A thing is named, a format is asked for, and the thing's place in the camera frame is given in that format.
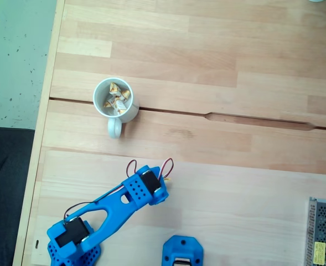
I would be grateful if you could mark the white mug with black print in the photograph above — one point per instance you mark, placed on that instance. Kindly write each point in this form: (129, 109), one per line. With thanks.
(133, 106)

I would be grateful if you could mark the small white object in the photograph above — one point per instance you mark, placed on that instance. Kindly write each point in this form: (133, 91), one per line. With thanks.
(316, 0)

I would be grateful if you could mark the white gold sweet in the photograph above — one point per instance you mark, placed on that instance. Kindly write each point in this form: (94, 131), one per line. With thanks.
(118, 106)
(125, 94)
(167, 180)
(113, 88)

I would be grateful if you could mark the blue post base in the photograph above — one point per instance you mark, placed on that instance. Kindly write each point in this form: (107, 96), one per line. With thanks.
(169, 249)

